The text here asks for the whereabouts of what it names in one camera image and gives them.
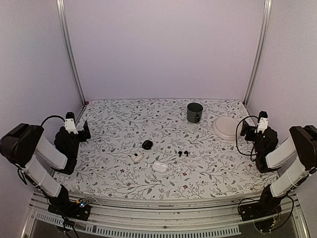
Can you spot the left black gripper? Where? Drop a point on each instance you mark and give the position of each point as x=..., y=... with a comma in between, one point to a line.
x=84, y=137

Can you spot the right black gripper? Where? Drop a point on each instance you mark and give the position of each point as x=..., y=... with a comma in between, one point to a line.
x=245, y=128

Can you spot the white earbud case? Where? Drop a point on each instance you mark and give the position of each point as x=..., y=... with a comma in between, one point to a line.
x=159, y=167

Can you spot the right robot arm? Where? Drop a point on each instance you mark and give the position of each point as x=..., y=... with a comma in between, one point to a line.
x=271, y=156

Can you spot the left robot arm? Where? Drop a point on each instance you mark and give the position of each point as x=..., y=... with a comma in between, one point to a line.
x=25, y=143

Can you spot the cream earbud case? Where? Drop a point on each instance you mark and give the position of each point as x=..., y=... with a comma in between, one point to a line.
x=137, y=157

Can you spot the black earbud case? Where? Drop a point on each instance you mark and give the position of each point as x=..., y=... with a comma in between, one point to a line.
x=147, y=145

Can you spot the beige plate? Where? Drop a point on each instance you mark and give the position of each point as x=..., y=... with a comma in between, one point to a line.
x=226, y=128

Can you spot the dark green mug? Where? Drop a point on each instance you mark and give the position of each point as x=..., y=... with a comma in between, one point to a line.
x=194, y=112

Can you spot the floral table cloth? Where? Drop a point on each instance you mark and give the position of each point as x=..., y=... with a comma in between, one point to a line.
x=118, y=129

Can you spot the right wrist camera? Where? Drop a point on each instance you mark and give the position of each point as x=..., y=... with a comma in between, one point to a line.
x=262, y=122

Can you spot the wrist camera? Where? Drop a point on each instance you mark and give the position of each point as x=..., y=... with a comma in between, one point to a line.
x=69, y=123
x=262, y=122

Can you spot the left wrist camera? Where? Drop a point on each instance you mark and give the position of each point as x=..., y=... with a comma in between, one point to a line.
x=69, y=123

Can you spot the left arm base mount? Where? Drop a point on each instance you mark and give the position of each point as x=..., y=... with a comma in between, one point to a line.
x=70, y=209

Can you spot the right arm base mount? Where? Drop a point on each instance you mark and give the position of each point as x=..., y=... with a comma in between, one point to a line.
x=250, y=209

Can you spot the aluminium front rail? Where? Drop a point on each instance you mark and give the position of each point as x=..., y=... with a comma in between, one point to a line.
x=192, y=218

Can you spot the right aluminium frame post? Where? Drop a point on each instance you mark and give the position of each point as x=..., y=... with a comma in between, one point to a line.
x=259, y=51

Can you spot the aluminium frame post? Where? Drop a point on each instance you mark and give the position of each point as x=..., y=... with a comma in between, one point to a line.
x=69, y=51
x=259, y=51

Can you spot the left aluminium frame post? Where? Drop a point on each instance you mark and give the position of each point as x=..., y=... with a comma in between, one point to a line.
x=69, y=51

